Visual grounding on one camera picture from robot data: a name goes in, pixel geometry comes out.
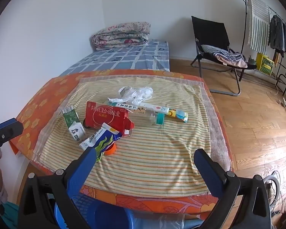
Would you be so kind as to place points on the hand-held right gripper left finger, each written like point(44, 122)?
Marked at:
point(83, 171)

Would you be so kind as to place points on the white toothpaste tube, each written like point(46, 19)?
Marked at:
point(155, 107)

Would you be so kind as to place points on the folded floral quilt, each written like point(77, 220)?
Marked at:
point(121, 35)

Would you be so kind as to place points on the yellow plastic crate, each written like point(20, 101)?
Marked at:
point(264, 63)

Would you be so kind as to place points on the small potted plant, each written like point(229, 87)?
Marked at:
point(252, 61)

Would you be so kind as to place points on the green white milk carton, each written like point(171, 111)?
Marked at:
point(73, 124)

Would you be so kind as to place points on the striped yellow cloth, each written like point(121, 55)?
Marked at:
point(157, 152)

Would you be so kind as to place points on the red medicine box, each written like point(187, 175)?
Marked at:
point(104, 115)

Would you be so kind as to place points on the black folding chair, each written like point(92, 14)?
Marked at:
point(209, 31)

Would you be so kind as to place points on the white power strip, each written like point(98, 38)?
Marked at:
point(281, 102)

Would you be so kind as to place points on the blue checked bed sheet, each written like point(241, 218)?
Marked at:
point(133, 57)

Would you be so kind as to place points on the striped grey cloth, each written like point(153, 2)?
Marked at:
point(219, 52)

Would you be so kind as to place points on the black metal clothes rack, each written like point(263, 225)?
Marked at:
point(282, 66)

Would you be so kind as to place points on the pink cloth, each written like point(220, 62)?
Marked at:
point(238, 63)

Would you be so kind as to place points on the clear plastic bottle teal label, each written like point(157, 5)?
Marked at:
point(152, 118)

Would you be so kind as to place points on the white plastic bag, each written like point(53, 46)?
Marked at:
point(138, 94)

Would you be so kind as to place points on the teal cloth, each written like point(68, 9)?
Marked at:
point(10, 217)

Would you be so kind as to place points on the dark jacket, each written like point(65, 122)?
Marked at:
point(276, 33)

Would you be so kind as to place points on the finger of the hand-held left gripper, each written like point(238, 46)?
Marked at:
point(9, 126)

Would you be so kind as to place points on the orange round cap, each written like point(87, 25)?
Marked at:
point(110, 149)

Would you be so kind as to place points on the green white striped towel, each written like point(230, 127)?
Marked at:
point(258, 23)

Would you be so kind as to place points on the teal fruit print packet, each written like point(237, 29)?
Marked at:
point(181, 116)

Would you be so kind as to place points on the white snack packet green waves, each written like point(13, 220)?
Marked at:
point(102, 138)

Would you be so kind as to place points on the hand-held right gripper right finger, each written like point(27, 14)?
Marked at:
point(208, 171)

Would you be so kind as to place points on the clear plastic bag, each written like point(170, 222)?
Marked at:
point(166, 221)

